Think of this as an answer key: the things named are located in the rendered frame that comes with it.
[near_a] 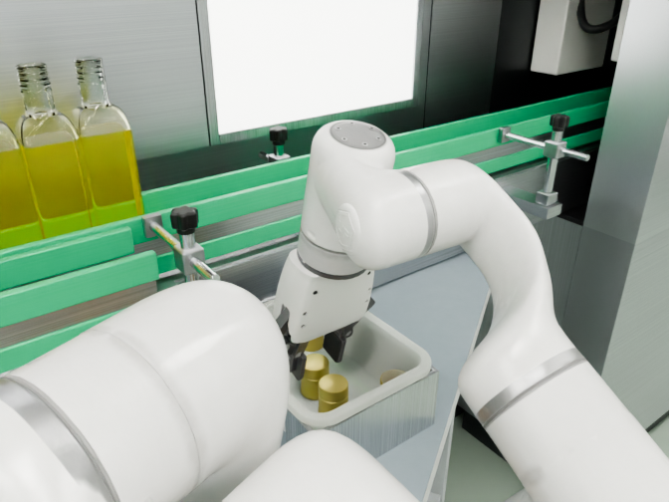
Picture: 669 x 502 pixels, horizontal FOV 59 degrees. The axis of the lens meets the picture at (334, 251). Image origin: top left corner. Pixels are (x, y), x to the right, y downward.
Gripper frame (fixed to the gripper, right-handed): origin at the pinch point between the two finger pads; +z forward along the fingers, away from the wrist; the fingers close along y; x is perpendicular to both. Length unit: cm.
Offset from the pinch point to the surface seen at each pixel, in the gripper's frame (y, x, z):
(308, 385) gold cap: 1.6, 1.7, 3.4
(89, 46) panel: 10.5, -41.0, -21.3
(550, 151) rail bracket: -52, -11, -10
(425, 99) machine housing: -53, -41, -5
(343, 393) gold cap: 0.3, 6.3, 0.2
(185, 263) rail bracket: 12.0, -8.9, -11.1
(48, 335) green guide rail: 25.8, -10.1, -5.9
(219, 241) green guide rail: 2.7, -19.5, -3.1
